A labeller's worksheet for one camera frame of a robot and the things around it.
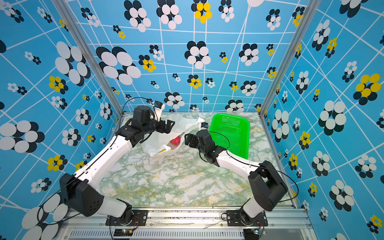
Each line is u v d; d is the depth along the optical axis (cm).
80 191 40
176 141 97
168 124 71
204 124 77
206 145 65
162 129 69
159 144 85
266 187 43
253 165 48
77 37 78
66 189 41
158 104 68
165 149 68
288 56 85
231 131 108
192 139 75
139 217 73
